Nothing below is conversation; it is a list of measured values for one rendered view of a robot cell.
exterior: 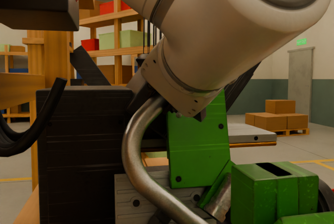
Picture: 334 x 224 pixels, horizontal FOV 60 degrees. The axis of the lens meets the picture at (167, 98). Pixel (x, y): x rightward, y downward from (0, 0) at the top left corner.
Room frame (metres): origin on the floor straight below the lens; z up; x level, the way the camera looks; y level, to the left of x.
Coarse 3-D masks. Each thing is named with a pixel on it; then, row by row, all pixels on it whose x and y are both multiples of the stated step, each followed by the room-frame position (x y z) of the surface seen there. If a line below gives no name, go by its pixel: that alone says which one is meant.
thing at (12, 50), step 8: (0, 48) 8.17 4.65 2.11; (8, 48) 8.22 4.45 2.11; (16, 48) 8.26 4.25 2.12; (24, 48) 8.57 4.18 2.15; (0, 72) 8.17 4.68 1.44; (8, 72) 8.20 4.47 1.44; (16, 72) 8.24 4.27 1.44; (24, 72) 8.27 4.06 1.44; (8, 112) 8.14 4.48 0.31; (16, 112) 8.25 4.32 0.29; (24, 112) 8.50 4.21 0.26; (8, 120) 8.14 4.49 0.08
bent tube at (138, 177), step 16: (160, 96) 0.46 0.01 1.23; (144, 112) 0.45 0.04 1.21; (160, 112) 0.46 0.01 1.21; (128, 128) 0.44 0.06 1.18; (144, 128) 0.45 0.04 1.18; (128, 144) 0.43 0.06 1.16; (128, 160) 0.43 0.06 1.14; (128, 176) 0.43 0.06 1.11; (144, 176) 0.42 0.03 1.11; (144, 192) 0.42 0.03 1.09; (160, 192) 0.42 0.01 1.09; (160, 208) 0.42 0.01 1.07; (176, 208) 0.42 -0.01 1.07
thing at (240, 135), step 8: (232, 128) 0.75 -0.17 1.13; (240, 128) 0.75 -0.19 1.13; (248, 128) 0.75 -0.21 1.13; (256, 128) 0.75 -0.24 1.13; (144, 136) 0.65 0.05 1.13; (152, 136) 0.65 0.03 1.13; (160, 136) 0.65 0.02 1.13; (232, 136) 0.66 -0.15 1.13; (240, 136) 0.66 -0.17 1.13; (248, 136) 0.67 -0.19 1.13; (256, 136) 0.67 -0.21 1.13; (264, 136) 0.67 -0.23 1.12; (272, 136) 0.68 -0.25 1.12; (144, 144) 0.61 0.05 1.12; (152, 144) 0.62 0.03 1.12; (160, 144) 0.62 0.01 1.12; (232, 144) 0.66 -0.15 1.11; (240, 144) 0.66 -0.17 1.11; (248, 144) 0.67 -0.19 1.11; (256, 144) 0.67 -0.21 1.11; (264, 144) 0.67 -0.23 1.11; (272, 144) 0.68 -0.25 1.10
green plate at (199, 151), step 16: (224, 96) 0.55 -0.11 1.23; (208, 112) 0.53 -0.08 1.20; (224, 112) 0.54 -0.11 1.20; (176, 128) 0.51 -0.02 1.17; (192, 128) 0.52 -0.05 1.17; (208, 128) 0.53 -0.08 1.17; (224, 128) 0.53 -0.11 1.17; (176, 144) 0.51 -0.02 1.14; (192, 144) 0.51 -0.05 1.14; (208, 144) 0.52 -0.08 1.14; (224, 144) 0.52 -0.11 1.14; (176, 160) 0.50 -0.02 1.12; (192, 160) 0.51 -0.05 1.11; (208, 160) 0.51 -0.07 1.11; (224, 160) 0.52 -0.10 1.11; (176, 176) 0.49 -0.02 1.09; (192, 176) 0.50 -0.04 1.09; (208, 176) 0.50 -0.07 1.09
